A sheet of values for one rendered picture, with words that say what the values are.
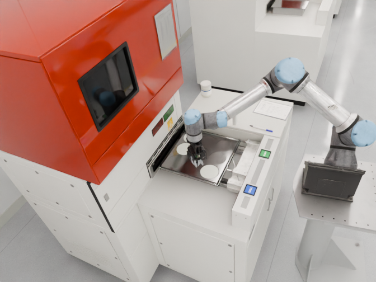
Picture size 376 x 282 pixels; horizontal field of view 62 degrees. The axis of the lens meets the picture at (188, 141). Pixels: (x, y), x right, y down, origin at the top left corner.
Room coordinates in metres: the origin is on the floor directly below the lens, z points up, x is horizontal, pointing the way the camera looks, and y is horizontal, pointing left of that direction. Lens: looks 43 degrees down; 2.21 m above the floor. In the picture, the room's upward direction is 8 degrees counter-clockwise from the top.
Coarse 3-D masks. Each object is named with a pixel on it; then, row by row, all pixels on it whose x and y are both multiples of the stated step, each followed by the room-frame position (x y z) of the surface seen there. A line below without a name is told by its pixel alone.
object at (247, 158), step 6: (246, 150) 1.27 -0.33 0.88; (252, 150) 1.27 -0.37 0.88; (246, 156) 1.22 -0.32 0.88; (252, 156) 1.22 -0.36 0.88; (240, 162) 1.18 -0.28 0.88; (246, 162) 1.18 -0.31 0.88; (240, 168) 1.14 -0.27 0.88; (246, 168) 1.13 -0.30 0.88; (240, 180) 1.06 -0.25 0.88; (228, 186) 1.03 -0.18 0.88
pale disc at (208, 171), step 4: (204, 168) 1.16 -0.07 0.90; (208, 168) 1.16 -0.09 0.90; (212, 168) 1.15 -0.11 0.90; (216, 168) 1.15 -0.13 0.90; (200, 172) 1.13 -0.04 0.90; (204, 172) 1.13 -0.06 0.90; (208, 172) 1.13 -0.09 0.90; (212, 172) 1.12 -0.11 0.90; (216, 172) 1.12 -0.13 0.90; (204, 176) 1.10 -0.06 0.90; (208, 176) 1.10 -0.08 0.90; (212, 176) 1.10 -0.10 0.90
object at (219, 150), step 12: (204, 144) 1.35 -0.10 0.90; (216, 144) 1.34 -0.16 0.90; (228, 144) 1.32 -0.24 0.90; (168, 156) 1.30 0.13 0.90; (180, 156) 1.28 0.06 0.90; (216, 156) 1.24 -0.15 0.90; (228, 156) 1.23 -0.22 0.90; (168, 168) 1.20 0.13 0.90; (180, 168) 1.19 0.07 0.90; (192, 168) 1.17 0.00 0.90; (216, 180) 1.06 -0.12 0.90
